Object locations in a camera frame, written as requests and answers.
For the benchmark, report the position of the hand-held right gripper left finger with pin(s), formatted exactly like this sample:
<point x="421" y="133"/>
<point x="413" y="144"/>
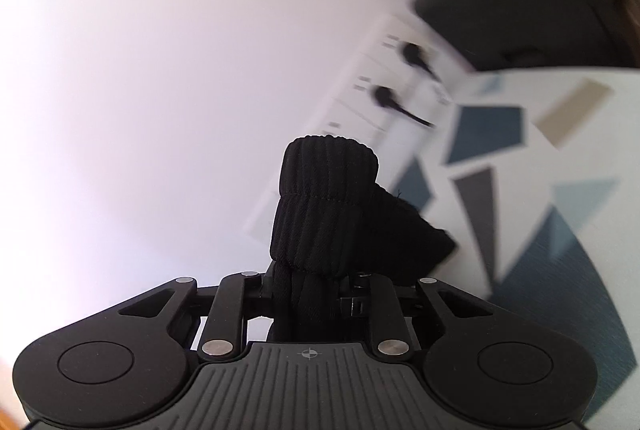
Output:
<point x="232" y="310"/>

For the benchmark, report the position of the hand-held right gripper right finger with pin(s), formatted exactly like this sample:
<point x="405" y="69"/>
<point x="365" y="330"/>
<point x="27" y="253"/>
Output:
<point x="387" y="310"/>

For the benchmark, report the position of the black ribbed knit garment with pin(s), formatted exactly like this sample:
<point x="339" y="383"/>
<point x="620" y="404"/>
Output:
<point x="325" y="210"/>

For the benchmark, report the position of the geometric patterned bed sheet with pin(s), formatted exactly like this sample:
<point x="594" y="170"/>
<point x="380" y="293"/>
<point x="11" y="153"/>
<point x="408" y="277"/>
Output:
<point x="550" y="220"/>

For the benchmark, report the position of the white wall socket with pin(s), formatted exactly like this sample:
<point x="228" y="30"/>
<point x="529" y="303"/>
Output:
<point x="320" y="123"/>
<point x="385" y="35"/>
<point x="357" y="105"/>

